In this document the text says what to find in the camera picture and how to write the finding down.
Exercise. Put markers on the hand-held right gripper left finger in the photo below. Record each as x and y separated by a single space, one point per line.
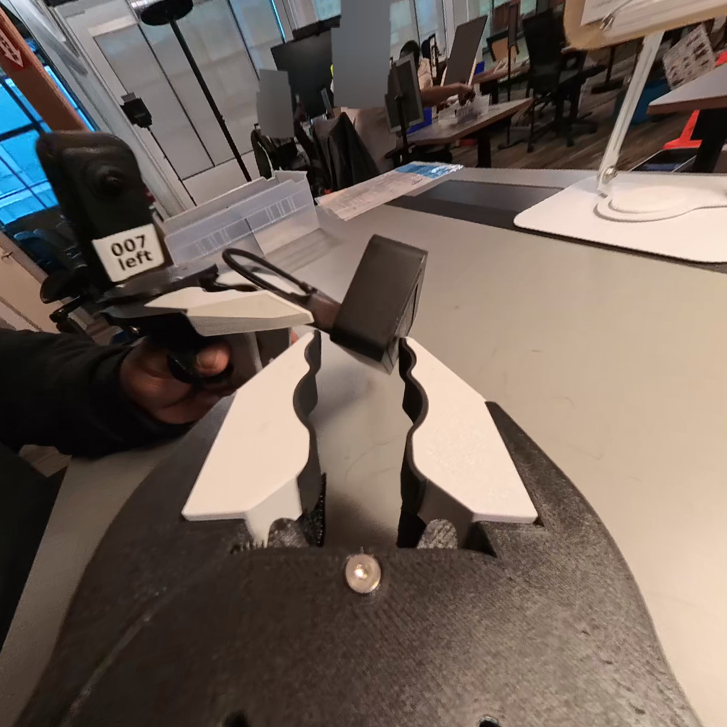
250 454

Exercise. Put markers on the black silver USB hub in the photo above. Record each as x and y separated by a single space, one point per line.
375 289

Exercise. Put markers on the clear plastic bin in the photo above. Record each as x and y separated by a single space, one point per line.
267 210

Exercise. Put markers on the printed paper sheets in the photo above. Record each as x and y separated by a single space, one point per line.
386 190

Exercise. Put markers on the dark wooden table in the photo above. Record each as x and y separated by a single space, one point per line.
693 91

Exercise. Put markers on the person's left forearm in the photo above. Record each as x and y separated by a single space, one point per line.
62 392

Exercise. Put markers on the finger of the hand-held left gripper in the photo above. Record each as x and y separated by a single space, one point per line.
238 312

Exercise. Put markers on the black wall sensor box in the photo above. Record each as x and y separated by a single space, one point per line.
136 111

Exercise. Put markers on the black floor lamp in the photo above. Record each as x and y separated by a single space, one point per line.
164 12

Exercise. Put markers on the orange traffic cone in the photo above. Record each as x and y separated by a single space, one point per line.
684 133

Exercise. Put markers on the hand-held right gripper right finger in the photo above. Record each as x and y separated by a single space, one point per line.
471 454

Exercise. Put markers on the grey monitor back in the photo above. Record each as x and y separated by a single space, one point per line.
465 51

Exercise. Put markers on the black jacket on chair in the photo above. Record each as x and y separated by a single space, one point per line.
346 153

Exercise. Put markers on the wooden post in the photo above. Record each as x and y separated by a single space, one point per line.
40 85

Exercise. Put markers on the wooden office desk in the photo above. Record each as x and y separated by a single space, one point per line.
471 119

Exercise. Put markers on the white monitor stand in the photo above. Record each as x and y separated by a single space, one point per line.
568 221

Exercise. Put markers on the black computer monitor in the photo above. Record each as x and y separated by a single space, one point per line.
406 91
301 74

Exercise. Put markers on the black mesh office chair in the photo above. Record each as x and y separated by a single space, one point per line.
551 51

